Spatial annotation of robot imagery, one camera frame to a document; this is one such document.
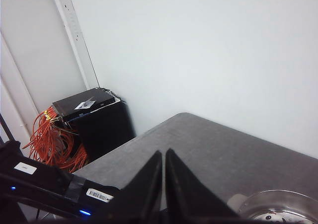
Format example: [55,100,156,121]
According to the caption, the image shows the white panda bun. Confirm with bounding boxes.
[255,211,302,224]

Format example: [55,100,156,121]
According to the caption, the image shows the black device box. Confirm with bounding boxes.
[52,87,118,121]

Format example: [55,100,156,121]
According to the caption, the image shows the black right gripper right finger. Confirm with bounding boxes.
[165,149,239,218]

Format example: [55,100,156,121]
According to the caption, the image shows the black cabinet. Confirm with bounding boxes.
[71,101,136,163]

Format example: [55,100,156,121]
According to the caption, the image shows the orange cable bundle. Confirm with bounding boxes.
[21,106,88,174]

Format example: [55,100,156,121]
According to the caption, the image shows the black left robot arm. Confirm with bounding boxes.
[0,118,120,223]

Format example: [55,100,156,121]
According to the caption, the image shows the steel steamer pot grey handles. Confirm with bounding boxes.
[227,190,318,224]

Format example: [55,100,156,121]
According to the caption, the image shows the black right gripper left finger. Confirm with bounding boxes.
[109,151,162,218]

